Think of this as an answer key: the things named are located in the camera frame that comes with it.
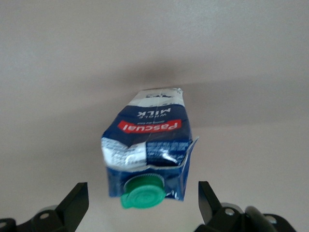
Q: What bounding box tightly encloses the blue milk carton green cap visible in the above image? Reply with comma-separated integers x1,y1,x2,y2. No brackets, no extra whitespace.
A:
100,87,200,210

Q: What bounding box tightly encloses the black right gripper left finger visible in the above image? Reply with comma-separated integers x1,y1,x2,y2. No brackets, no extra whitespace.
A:
16,182,89,232

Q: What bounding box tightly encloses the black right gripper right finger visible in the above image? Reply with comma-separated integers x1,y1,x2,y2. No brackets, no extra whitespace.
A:
195,181,250,232

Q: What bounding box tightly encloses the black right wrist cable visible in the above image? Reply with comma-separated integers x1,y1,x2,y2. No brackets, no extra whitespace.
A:
244,205,278,232

